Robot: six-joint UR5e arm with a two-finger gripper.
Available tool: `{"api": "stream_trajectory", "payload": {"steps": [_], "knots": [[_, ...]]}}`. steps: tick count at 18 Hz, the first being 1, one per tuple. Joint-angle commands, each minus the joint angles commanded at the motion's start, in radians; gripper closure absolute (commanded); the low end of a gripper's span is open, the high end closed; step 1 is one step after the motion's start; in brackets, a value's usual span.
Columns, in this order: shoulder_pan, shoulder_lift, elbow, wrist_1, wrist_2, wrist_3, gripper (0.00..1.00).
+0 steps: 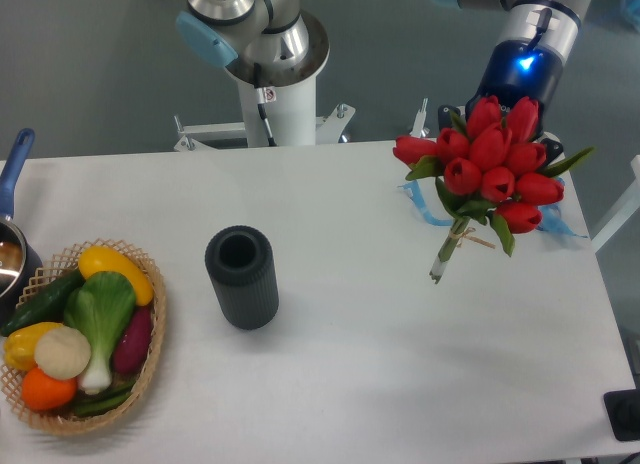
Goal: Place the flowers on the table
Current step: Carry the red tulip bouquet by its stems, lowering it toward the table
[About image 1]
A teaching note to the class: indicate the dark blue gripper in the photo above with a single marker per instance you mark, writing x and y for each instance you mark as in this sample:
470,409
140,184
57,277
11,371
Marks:
514,71

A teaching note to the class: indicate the red tulip bouquet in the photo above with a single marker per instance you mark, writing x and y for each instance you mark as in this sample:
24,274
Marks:
493,173

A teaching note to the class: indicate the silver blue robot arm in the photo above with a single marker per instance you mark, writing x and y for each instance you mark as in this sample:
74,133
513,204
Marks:
549,24

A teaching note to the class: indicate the silver robot arm with base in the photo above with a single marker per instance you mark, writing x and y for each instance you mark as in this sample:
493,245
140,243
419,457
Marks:
274,51

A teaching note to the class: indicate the light blue ribbon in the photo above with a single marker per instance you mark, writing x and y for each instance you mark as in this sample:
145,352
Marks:
551,222

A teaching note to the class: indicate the dark grey ribbed vase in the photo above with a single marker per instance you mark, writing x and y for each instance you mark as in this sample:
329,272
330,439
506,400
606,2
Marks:
240,263

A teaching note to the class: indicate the black device at table edge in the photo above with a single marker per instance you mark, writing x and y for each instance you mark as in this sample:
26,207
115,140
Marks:
623,412

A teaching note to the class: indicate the purple sweet potato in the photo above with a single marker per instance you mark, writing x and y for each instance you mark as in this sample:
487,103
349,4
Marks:
131,351

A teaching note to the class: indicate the green bok choy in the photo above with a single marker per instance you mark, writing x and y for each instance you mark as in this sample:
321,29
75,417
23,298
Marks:
100,309

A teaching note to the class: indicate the green bean pods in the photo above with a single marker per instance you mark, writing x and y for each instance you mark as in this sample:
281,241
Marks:
103,402

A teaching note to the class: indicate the green cucumber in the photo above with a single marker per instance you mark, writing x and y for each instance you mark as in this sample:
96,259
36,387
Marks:
47,305

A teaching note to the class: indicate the white garlic bulb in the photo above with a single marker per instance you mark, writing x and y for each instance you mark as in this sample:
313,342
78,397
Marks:
62,353

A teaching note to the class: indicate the yellow bell pepper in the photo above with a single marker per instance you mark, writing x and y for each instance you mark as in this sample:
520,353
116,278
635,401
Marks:
19,347

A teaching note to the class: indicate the orange fruit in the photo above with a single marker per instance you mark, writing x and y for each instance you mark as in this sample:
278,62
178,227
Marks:
40,392

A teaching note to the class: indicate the white frame at right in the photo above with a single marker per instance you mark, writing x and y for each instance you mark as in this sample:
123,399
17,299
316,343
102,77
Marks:
619,213

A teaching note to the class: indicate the white metal base frame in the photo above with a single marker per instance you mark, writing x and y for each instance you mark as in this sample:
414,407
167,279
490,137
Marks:
330,129

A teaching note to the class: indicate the blue handled saucepan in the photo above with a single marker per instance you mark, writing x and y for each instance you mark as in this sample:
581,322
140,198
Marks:
19,260

